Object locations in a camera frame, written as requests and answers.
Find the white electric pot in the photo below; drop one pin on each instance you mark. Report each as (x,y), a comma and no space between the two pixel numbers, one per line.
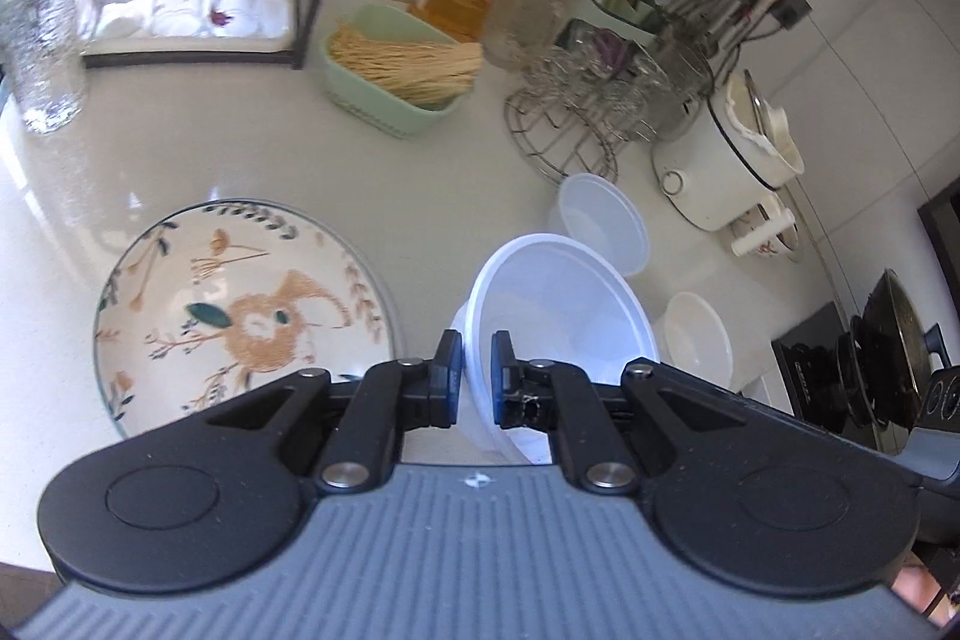
(712,175)

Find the clear glass jar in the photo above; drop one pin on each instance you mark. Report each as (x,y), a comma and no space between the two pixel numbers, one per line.
(525,25)

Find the dried noodles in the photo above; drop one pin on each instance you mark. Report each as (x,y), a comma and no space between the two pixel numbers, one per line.
(405,63)

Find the green plastic basket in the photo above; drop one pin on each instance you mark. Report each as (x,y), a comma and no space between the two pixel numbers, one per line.
(375,102)

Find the gas stove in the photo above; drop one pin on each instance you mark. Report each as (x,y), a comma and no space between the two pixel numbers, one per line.
(810,370)

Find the tall textured glass mug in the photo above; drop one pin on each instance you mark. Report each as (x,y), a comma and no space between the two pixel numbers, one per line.
(684,85)

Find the stemmed glass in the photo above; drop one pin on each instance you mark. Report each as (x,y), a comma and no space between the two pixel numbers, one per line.
(637,85)
(540,78)
(600,48)

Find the white drip tray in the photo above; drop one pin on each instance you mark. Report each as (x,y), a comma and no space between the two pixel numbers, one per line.
(279,14)

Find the bird pattern plate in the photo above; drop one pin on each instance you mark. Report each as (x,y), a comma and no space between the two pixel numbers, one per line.
(247,325)

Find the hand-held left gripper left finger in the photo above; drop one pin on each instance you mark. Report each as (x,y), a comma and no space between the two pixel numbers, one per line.
(452,377)

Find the black wok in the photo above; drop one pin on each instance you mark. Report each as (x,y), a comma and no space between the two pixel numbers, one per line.
(892,325)

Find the translucent plastic bowl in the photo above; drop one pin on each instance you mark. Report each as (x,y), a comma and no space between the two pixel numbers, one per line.
(604,220)
(555,302)

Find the small white ceramic bowl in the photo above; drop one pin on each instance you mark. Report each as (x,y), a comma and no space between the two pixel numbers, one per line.
(697,336)

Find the floral mug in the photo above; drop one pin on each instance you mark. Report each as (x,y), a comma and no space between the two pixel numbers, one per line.
(772,242)

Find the pale green utensil holder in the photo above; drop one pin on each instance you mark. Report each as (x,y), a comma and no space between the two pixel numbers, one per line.
(637,19)

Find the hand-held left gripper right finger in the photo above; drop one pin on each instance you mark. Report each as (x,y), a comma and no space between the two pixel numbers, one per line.
(501,377)

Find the person's right hand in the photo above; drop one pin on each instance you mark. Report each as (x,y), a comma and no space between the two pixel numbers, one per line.
(919,591)

